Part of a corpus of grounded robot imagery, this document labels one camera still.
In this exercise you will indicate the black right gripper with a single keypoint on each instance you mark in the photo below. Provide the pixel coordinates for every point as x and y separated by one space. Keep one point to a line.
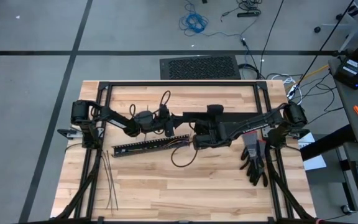
221 132

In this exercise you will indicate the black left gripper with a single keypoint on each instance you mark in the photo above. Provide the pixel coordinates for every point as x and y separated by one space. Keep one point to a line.
149 121

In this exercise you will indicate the black tray cover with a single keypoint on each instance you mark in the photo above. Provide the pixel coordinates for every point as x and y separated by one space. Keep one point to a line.
191 115

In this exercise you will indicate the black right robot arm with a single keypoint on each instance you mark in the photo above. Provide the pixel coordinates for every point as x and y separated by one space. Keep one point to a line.
256 124

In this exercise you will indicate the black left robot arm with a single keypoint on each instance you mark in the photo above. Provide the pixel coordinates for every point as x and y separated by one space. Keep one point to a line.
117 119

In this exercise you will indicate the black perforated floor mat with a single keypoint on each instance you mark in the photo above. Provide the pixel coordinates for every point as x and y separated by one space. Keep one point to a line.
200 67

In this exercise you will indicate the black zip tie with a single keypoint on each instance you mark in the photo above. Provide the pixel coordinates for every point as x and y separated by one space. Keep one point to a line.
108 202
107 179
112 183

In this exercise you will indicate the black power strip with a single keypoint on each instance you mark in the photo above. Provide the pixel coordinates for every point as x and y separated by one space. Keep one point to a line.
249 13

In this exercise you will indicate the white paper sheet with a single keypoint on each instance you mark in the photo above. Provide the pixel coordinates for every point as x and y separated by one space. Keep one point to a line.
315 163

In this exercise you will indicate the dark blue padded bar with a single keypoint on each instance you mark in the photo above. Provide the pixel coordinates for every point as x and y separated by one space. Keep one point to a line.
328 143

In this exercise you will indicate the grey side desk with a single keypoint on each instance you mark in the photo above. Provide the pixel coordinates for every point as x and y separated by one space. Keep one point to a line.
350 105

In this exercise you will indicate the grey keyboard cart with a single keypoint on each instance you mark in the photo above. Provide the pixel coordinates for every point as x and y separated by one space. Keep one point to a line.
328 186

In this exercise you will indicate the black desktop device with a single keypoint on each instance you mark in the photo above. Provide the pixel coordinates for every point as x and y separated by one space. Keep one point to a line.
350 70

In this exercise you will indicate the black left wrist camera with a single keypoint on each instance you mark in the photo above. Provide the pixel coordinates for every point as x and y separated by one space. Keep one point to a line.
164 112

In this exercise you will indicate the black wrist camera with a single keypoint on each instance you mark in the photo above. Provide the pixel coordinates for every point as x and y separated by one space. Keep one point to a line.
164 112
202 142

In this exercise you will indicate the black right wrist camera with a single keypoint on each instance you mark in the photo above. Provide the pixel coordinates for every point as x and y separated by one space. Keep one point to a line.
202 142

